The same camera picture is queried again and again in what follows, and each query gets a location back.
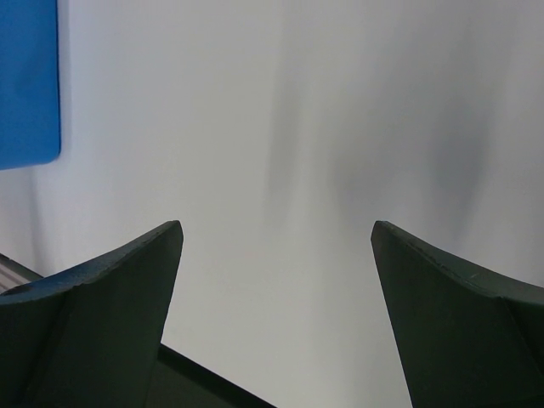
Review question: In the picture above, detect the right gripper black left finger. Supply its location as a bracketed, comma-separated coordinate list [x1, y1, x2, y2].
[1, 221, 184, 407]

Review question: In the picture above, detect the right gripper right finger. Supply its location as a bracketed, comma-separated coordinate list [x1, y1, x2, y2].
[371, 221, 543, 407]

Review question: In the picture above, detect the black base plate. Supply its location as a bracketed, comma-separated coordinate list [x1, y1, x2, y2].
[145, 344, 274, 408]

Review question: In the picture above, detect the blue plastic bin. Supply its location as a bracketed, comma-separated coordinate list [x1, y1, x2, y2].
[1, 0, 61, 170]

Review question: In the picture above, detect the aluminium frame rail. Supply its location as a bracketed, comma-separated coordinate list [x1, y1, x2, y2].
[0, 253, 42, 293]

